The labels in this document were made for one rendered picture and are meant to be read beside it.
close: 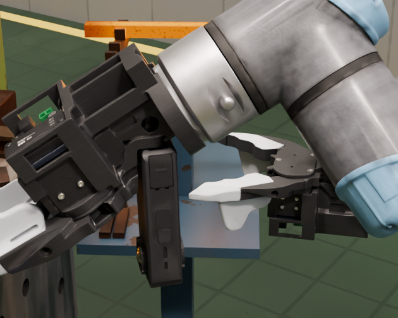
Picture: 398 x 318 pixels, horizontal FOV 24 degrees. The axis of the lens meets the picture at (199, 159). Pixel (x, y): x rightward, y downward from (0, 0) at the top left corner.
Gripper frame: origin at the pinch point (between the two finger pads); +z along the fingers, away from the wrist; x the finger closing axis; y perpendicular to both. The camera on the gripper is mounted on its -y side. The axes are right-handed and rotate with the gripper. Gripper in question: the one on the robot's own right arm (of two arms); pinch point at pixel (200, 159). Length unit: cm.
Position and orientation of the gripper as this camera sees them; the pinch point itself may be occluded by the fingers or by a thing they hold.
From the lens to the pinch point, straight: 106.0
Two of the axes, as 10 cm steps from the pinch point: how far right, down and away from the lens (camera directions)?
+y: 0.0, 8.9, 4.5
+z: -9.8, -0.9, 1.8
